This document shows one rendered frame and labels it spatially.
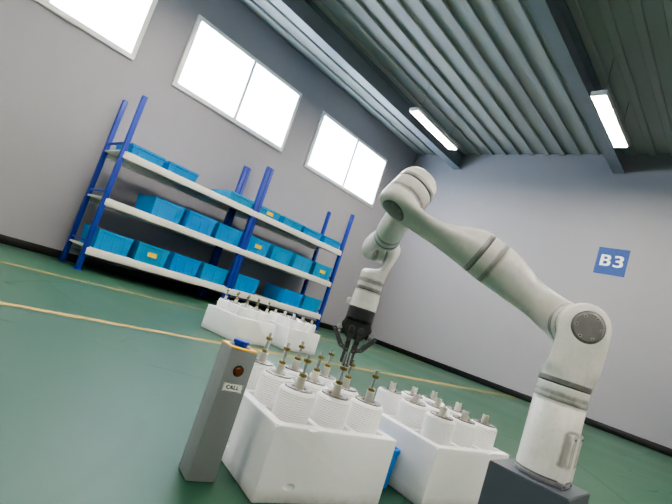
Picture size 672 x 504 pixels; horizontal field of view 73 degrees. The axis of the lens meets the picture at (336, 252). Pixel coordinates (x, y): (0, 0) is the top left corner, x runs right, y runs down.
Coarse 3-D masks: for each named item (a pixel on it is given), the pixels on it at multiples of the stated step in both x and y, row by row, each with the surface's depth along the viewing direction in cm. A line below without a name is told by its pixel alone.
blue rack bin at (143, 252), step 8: (136, 240) 505; (136, 248) 501; (144, 248) 504; (152, 248) 510; (160, 248) 516; (128, 256) 509; (136, 256) 500; (144, 256) 506; (152, 256) 512; (160, 256) 519; (152, 264) 514; (160, 264) 521
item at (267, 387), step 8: (264, 376) 121; (272, 376) 121; (264, 384) 121; (272, 384) 120; (280, 384) 120; (256, 392) 122; (264, 392) 120; (272, 392) 120; (264, 400) 120; (272, 400) 120
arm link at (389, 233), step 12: (408, 168) 96; (420, 168) 95; (420, 180) 93; (432, 180) 94; (432, 192) 95; (384, 216) 111; (384, 228) 110; (396, 228) 108; (384, 240) 113; (396, 240) 112
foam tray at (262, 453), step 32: (256, 416) 112; (256, 448) 107; (288, 448) 106; (320, 448) 111; (352, 448) 116; (384, 448) 122; (256, 480) 103; (288, 480) 107; (320, 480) 112; (352, 480) 117; (384, 480) 123
